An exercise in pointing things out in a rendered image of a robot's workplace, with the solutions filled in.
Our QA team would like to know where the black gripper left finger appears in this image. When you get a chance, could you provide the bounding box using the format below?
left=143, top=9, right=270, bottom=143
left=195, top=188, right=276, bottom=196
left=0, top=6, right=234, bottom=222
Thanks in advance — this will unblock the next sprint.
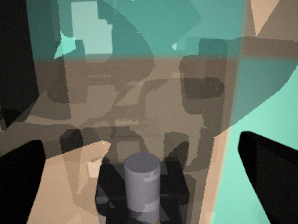
left=0, top=140, right=47, bottom=224

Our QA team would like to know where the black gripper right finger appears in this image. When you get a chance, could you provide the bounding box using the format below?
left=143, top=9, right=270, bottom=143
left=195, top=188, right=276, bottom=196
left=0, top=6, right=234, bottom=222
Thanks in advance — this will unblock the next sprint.
left=238, top=131, right=298, bottom=224

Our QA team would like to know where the grey cylinder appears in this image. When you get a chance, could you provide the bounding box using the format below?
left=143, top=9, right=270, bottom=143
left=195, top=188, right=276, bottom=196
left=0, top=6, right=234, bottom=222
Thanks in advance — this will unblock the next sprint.
left=124, top=152, right=161, bottom=224

